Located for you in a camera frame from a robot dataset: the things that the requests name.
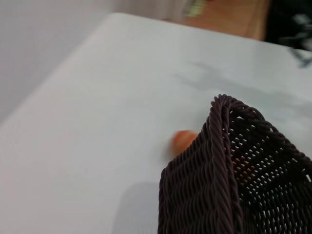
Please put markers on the orange striped bread roll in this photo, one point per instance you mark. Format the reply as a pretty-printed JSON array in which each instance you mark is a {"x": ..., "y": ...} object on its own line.
[{"x": 181, "y": 141}]

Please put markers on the dark brown woven basket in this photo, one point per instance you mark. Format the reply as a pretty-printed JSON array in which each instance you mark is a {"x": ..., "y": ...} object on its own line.
[{"x": 195, "y": 182}]

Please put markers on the black equipment with white marks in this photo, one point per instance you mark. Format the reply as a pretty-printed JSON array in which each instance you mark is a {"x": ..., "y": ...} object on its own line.
[{"x": 280, "y": 24}]

